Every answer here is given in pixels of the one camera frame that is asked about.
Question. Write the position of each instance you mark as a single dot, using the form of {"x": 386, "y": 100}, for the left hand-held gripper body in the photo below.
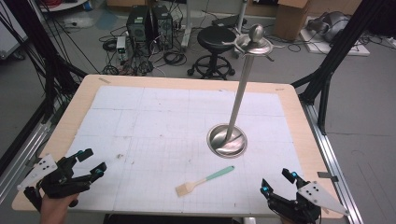
{"x": 62, "y": 183}

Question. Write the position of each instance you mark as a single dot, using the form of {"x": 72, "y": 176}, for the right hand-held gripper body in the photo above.
{"x": 299, "y": 207}

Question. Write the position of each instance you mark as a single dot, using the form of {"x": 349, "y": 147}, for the metal utensil stand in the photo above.
{"x": 238, "y": 99}

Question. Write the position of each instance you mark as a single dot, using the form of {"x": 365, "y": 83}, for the person's left hand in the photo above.
{"x": 56, "y": 208}

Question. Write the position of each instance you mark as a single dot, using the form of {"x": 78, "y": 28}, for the black tape strip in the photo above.
{"x": 328, "y": 176}
{"x": 32, "y": 161}

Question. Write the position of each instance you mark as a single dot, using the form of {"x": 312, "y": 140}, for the white grid mat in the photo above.
{"x": 155, "y": 124}

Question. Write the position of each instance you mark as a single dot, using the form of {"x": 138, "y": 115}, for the brown tape strip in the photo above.
{"x": 104, "y": 80}

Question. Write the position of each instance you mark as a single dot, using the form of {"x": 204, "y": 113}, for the small white power box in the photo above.
{"x": 121, "y": 45}

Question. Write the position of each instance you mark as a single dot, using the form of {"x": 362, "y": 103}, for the white flat board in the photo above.
{"x": 348, "y": 49}

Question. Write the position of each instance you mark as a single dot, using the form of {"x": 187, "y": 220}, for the black computer tower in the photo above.
{"x": 163, "y": 26}
{"x": 138, "y": 25}

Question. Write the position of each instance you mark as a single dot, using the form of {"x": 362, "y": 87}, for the white cabinet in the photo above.
{"x": 9, "y": 34}

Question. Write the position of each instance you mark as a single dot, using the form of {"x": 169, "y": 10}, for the round white table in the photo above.
{"x": 59, "y": 4}

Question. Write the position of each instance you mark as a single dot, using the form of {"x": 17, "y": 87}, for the cardboard box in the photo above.
{"x": 291, "y": 18}

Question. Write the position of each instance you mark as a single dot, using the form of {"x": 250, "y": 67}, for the black round stool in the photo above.
{"x": 214, "y": 35}

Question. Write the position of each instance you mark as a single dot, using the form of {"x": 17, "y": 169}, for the white table leg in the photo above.
{"x": 242, "y": 15}
{"x": 186, "y": 25}

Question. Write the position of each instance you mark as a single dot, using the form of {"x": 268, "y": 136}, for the black flat device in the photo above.
{"x": 227, "y": 21}

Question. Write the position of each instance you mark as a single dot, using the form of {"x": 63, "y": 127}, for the aluminium rail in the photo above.
{"x": 330, "y": 155}
{"x": 21, "y": 155}

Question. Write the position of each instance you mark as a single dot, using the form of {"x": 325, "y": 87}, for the black metal frame stand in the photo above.
{"x": 46, "y": 62}
{"x": 336, "y": 53}

